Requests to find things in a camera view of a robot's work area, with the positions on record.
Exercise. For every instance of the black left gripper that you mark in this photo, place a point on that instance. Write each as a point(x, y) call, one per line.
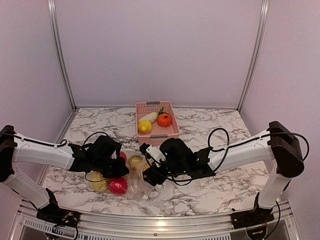
point(122, 169)

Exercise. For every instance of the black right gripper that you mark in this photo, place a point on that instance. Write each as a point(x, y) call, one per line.
point(152, 174)

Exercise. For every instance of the peach fake fruit with leaf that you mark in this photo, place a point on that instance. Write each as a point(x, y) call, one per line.
point(146, 167)

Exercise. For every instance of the clear zip top bag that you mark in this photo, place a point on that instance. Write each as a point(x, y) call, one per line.
point(137, 187)

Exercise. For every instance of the yellow fake lemon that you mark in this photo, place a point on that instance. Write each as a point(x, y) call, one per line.
point(144, 126)

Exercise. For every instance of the orange fake pumpkin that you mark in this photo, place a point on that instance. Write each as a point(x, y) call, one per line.
point(164, 120)

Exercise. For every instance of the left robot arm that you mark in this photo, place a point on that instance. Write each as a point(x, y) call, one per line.
point(103, 156)

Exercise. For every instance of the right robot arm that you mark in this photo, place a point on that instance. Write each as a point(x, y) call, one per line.
point(174, 161)

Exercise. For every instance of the pink fake fruit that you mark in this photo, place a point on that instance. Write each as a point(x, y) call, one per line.
point(123, 155)

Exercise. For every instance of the red fake pepper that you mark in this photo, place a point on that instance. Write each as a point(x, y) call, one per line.
point(118, 186)

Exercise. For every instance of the pale yellow fake fruit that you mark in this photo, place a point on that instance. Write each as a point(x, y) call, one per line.
point(98, 182)

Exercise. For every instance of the pink perforated plastic basket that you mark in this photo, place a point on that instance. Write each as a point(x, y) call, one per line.
point(158, 134)

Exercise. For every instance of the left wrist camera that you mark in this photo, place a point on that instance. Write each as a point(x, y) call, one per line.
point(115, 150)

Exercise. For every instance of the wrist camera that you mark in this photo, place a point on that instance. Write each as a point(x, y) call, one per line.
point(115, 150)
point(152, 153)

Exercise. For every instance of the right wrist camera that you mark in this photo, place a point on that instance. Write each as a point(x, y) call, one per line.
point(152, 153)

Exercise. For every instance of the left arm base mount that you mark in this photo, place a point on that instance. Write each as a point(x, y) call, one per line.
point(59, 216)

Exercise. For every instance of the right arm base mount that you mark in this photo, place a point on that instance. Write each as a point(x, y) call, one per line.
point(253, 217)

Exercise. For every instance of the front aluminium rail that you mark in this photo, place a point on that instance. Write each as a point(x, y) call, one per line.
point(100, 226)

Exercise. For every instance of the left aluminium frame post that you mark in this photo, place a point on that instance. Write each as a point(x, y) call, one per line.
point(59, 51)

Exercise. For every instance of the aluminium frame post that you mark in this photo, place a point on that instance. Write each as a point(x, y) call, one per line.
point(261, 29)
point(59, 51)

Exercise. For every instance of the right aluminium frame post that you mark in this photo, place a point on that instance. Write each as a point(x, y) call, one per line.
point(261, 29)

